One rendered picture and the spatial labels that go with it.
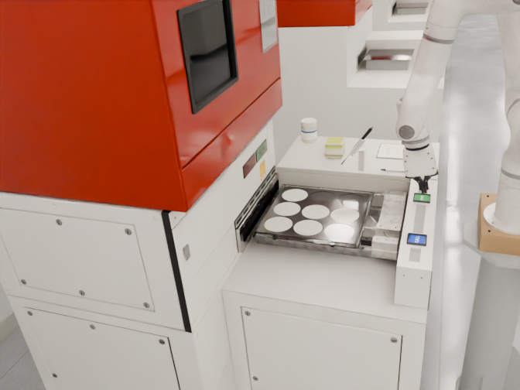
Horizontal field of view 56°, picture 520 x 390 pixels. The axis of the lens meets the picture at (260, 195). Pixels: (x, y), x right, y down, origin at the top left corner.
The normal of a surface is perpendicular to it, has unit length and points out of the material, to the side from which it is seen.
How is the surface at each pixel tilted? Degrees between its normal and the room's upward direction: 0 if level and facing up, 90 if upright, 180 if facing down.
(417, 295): 90
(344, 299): 0
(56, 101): 90
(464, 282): 0
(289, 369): 90
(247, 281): 0
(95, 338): 90
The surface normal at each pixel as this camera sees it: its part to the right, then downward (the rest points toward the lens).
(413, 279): -0.33, 0.47
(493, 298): -0.59, 0.43
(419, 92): -0.26, -0.20
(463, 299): -0.08, -0.88
